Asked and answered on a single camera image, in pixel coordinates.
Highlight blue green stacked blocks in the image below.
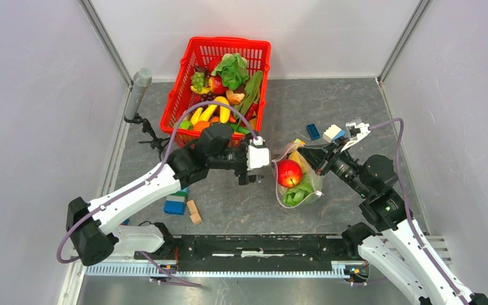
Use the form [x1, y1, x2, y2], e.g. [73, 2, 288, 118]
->
[163, 188, 189, 215]

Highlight green grapes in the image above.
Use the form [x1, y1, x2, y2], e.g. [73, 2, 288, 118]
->
[191, 72, 206, 92]

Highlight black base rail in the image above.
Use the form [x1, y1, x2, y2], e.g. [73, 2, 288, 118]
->
[148, 234, 362, 272]

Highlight yellow lemon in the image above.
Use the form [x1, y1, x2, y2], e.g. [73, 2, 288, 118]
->
[288, 151, 311, 173]

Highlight clear zip top bag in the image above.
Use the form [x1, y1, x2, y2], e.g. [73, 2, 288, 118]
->
[271, 139, 323, 209]

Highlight grey microphone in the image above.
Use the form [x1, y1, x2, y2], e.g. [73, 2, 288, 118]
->
[124, 68, 153, 122]

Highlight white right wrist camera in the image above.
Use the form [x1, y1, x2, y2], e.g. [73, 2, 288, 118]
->
[341, 118, 370, 152]

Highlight orange fruit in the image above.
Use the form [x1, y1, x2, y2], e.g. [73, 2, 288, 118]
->
[193, 121, 211, 132]

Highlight yellow banana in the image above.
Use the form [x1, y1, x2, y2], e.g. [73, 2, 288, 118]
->
[214, 96, 231, 123]

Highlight green apple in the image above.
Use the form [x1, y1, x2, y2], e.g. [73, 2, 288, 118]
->
[179, 120, 194, 130]

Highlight red plastic basket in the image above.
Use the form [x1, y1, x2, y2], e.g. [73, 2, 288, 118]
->
[159, 36, 271, 146]

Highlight green leafy vegetable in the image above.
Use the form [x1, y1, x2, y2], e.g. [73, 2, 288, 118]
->
[210, 53, 249, 90]

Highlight dark blue toy block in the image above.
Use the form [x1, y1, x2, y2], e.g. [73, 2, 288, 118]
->
[306, 124, 321, 141]

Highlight white blue toy block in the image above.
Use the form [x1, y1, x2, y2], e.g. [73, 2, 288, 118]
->
[322, 124, 346, 143]

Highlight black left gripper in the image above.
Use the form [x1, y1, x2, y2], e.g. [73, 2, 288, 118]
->
[208, 132, 266, 185]

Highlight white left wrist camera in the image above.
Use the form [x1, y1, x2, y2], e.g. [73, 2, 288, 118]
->
[247, 136, 271, 171]

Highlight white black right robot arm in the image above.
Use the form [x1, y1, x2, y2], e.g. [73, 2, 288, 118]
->
[298, 140, 488, 304]

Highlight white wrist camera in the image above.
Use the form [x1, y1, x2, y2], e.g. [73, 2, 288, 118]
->
[247, 136, 271, 171]
[341, 118, 370, 152]

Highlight green romaine lettuce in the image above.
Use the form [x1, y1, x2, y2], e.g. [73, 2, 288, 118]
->
[279, 174, 323, 208]

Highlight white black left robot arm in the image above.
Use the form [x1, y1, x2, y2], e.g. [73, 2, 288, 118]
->
[57, 123, 271, 266]

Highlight small wooden block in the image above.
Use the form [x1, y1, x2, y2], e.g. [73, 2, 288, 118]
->
[186, 200, 198, 215]
[190, 212, 203, 225]

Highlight red tomato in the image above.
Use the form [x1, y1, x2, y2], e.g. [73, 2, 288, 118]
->
[277, 159, 303, 188]

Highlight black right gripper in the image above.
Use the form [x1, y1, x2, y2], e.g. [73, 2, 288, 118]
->
[297, 135, 370, 196]

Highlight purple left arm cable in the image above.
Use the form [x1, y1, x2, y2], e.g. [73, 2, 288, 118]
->
[56, 100, 259, 289]

